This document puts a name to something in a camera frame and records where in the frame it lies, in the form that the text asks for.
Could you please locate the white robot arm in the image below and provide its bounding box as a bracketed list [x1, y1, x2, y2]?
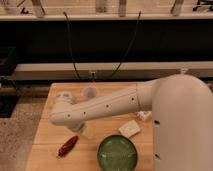
[50, 74, 213, 171]

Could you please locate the green ceramic bowl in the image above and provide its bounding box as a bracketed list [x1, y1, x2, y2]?
[97, 135, 138, 171]

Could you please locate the translucent plastic cup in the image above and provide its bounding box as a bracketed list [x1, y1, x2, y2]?
[83, 86, 98, 100]

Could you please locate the white sponge block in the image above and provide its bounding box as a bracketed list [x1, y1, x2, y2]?
[119, 120, 140, 138]

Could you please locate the white plastic bottle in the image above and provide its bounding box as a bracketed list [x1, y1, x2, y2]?
[138, 111, 152, 121]

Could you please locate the white wall outlet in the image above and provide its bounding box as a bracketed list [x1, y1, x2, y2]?
[89, 70, 97, 81]

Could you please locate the left black hanging cable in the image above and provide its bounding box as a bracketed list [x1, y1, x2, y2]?
[62, 11, 81, 81]

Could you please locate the black hanging cable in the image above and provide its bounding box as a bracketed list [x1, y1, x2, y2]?
[105, 10, 142, 81]
[62, 11, 81, 81]

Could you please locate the right black hanging cable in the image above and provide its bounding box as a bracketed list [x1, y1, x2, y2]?
[105, 10, 142, 81]

